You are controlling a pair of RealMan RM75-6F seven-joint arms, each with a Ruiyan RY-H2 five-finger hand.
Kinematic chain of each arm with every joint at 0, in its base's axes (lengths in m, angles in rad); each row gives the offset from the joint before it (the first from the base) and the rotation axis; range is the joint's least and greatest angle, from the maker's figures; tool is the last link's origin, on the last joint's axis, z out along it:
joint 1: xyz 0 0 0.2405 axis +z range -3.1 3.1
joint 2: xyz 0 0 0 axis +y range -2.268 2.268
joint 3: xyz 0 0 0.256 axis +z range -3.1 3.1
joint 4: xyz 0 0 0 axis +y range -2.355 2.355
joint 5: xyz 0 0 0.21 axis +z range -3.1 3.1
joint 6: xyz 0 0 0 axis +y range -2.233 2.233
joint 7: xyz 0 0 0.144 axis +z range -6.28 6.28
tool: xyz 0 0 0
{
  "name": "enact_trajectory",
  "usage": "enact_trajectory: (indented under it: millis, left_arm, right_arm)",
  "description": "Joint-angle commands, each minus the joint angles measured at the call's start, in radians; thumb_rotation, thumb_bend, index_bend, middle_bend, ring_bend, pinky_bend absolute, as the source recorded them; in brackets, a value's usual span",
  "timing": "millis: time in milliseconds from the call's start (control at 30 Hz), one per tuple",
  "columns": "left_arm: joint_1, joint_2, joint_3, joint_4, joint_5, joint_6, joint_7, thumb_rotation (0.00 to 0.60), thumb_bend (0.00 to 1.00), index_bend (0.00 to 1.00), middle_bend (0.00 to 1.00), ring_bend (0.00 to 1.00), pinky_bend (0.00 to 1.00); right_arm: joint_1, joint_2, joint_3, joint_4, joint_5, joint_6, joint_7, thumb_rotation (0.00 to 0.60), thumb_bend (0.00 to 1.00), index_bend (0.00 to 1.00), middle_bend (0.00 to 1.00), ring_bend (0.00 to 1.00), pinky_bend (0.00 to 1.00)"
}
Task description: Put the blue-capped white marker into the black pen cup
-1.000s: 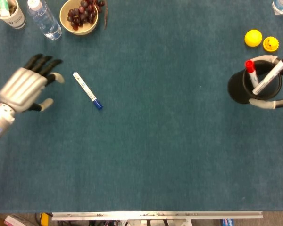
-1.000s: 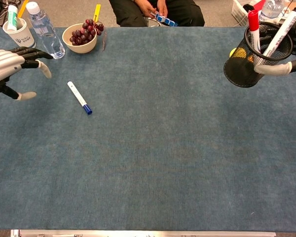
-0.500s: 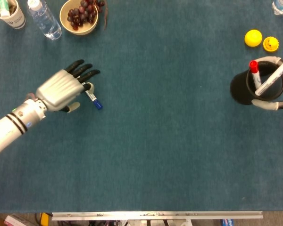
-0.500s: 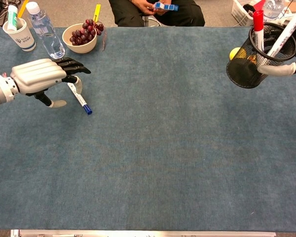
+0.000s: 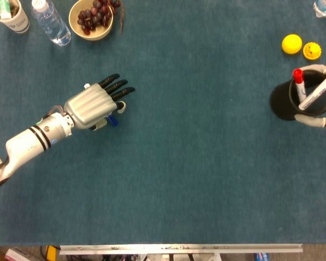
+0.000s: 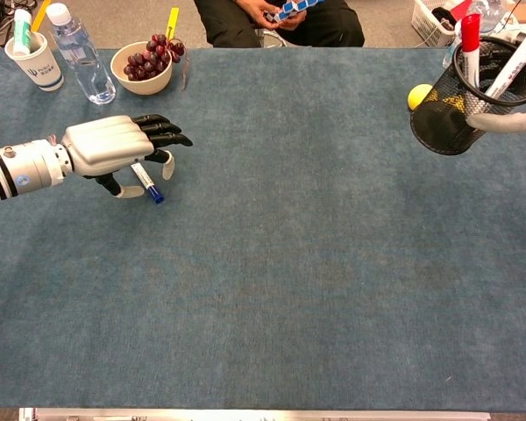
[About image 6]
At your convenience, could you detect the blue-labelled water bottle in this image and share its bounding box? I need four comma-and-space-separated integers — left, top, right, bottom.
441, 19, 464, 70

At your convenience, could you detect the red-capped white marker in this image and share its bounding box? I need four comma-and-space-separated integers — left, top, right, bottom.
458, 12, 483, 89

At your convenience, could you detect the yellow ball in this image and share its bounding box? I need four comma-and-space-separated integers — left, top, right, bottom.
406, 83, 435, 111

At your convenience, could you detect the seated person in black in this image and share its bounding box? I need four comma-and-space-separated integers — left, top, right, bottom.
193, 0, 366, 48

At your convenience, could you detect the blue-capped white marker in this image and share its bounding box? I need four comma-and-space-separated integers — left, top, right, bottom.
130, 162, 166, 205

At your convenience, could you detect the black-capped white marker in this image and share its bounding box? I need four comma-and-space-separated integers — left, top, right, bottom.
484, 30, 526, 98

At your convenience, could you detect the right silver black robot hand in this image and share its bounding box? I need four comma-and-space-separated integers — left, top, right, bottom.
466, 30, 526, 135

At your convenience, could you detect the green white toothpaste tube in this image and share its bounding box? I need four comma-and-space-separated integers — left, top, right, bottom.
11, 8, 43, 57

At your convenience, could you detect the yellow tag strip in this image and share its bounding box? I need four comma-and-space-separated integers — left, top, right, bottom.
165, 7, 181, 43

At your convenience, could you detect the yellow ruler strip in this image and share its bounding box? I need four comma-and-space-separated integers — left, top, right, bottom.
30, 0, 53, 34

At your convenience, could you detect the blue felt table mat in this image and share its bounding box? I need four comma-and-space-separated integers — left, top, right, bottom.
0, 46, 526, 413

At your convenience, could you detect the aluminium table edge rail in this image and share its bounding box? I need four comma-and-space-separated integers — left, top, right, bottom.
19, 407, 492, 421

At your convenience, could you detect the white plastic basket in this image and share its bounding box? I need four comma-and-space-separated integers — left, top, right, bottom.
410, 0, 461, 48

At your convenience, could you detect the white paper cup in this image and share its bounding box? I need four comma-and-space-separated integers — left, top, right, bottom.
4, 31, 66, 92

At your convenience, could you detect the red grape bunch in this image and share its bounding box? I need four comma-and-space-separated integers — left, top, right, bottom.
123, 33, 186, 82

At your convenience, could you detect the clear plastic water bottle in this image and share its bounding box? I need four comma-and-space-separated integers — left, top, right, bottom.
46, 3, 117, 105

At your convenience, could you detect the blue white snake puzzle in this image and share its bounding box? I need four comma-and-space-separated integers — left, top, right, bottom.
265, 0, 325, 22

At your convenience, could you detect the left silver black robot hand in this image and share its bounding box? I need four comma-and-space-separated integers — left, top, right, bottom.
60, 113, 194, 200

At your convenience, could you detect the black mesh pen holder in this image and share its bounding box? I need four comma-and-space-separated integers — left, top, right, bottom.
409, 35, 526, 156

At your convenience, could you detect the beige bowl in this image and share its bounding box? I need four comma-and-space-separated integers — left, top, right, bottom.
110, 40, 174, 96

